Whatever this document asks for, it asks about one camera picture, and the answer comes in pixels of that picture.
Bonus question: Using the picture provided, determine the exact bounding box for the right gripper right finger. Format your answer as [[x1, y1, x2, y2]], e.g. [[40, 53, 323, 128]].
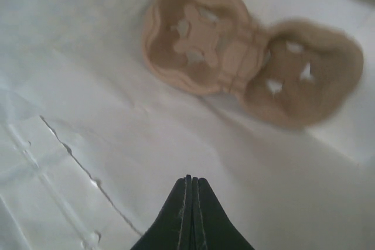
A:
[[192, 177, 253, 250]]

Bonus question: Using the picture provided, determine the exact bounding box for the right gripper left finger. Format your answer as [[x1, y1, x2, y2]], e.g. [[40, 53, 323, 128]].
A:
[[132, 176, 192, 250]]

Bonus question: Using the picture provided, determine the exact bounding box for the blue checkered paper bag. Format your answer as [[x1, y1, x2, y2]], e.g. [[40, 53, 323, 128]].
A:
[[1, 0, 374, 249]]

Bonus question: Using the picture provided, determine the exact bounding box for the brown pulp cup carrier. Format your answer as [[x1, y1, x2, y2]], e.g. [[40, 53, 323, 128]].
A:
[[142, 0, 364, 129]]

